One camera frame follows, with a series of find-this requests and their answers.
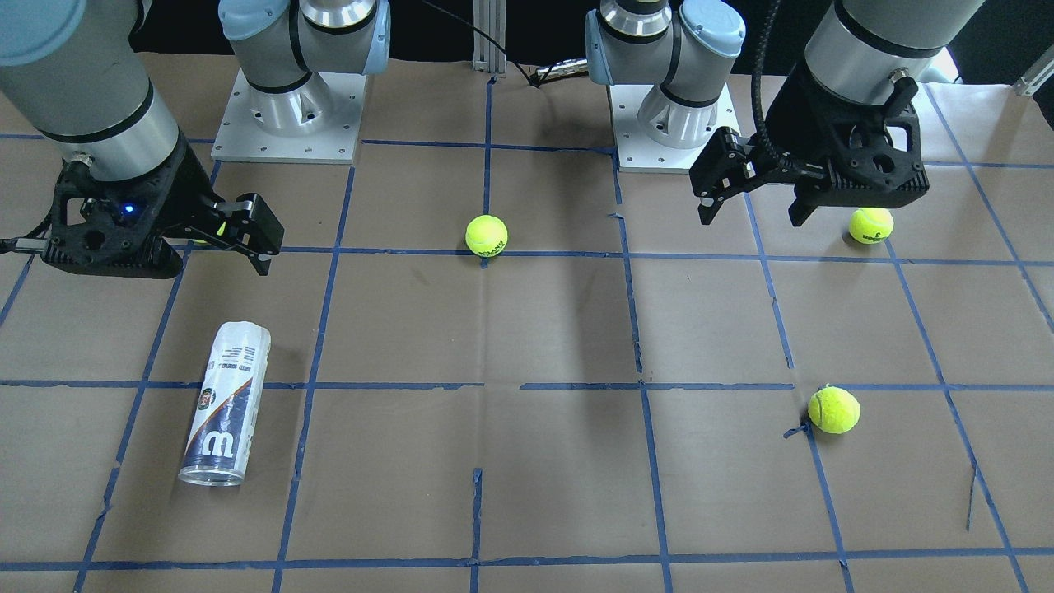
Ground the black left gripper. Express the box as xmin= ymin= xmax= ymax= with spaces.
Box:
xmin=689 ymin=63 xmax=930 ymax=226

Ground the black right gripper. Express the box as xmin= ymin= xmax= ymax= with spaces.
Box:
xmin=42 ymin=140 xmax=285 ymax=280

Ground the white tennis ball can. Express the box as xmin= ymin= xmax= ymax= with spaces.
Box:
xmin=177 ymin=320 xmax=271 ymax=487

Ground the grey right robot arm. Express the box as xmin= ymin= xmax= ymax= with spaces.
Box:
xmin=2 ymin=1 xmax=392 ymax=280

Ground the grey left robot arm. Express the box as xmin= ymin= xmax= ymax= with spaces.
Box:
xmin=585 ymin=1 xmax=980 ymax=226

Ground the tennis ball behind right gripper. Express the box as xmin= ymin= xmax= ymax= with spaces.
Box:
xmin=193 ymin=222 xmax=226 ymax=245

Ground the far tennis ball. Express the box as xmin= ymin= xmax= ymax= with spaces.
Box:
xmin=848 ymin=207 xmax=895 ymax=245

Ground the centre tennis ball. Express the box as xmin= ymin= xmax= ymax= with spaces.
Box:
xmin=464 ymin=214 xmax=508 ymax=258

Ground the near tennis ball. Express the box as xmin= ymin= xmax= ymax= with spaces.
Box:
xmin=807 ymin=386 xmax=860 ymax=434

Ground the black corrugated cable hose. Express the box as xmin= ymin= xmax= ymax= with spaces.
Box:
xmin=758 ymin=0 xmax=827 ymax=178

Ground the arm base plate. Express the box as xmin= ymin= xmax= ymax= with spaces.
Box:
xmin=609 ymin=84 xmax=740 ymax=174
xmin=211 ymin=72 xmax=370 ymax=165

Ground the aluminium frame post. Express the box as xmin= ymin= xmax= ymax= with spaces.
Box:
xmin=472 ymin=0 xmax=507 ymax=77

